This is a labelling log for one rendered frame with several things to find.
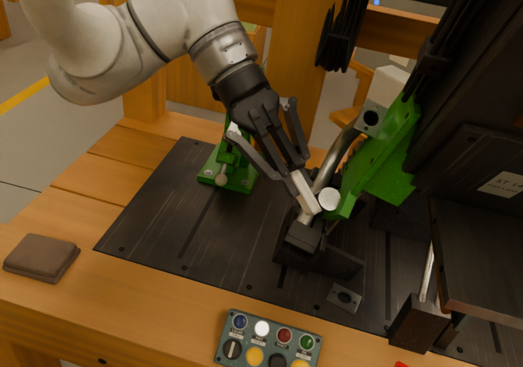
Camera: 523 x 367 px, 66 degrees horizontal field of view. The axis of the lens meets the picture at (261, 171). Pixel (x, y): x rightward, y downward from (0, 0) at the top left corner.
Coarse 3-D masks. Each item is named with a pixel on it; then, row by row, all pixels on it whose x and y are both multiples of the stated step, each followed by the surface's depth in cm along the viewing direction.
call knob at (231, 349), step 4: (232, 340) 61; (224, 344) 60; (228, 344) 60; (232, 344) 60; (236, 344) 60; (224, 348) 60; (228, 348) 60; (232, 348) 60; (236, 348) 60; (240, 348) 61; (224, 352) 60; (228, 352) 60; (232, 352) 60; (236, 352) 60; (228, 356) 59; (232, 356) 60; (236, 356) 60
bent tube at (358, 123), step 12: (372, 108) 66; (384, 108) 66; (360, 120) 66; (372, 120) 69; (348, 132) 74; (360, 132) 71; (372, 132) 66; (336, 144) 77; (348, 144) 77; (336, 156) 78; (324, 168) 78; (336, 168) 79; (324, 180) 77; (312, 192) 77; (300, 216) 76; (312, 216) 76
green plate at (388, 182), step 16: (400, 96) 64; (400, 112) 60; (416, 112) 54; (384, 128) 63; (400, 128) 56; (368, 144) 68; (384, 144) 60; (400, 144) 59; (352, 160) 73; (368, 160) 64; (384, 160) 60; (400, 160) 60; (352, 176) 68; (368, 176) 62; (384, 176) 63; (400, 176) 62; (352, 192) 64; (368, 192) 65; (384, 192) 64; (400, 192) 64
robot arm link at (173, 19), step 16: (128, 0) 57; (144, 0) 55; (160, 0) 54; (176, 0) 54; (192, 0) 54; (208, 0) 54; (224, 0) 56; (144, 16) 55; (160, 16) 55; (176, 16) 55; (192, 16) 54; (208, 16) 55; (224, 16) 56; (144, 32) 56; (160, 32) 56; (176, 32) 56; (192, 32) 55; (208, 32) 55; (160, 48) 57; (176, 48) 58
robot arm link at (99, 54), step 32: (32, 0) 41; (64, 0) 42; (64, 32) 47; (96, 32) 51; (128, 32) 55; (64, 64) 54; (96, 64) 53; (128, 64) 56; (160, 64) 60; (64, 96) 59; (96, 96) 59
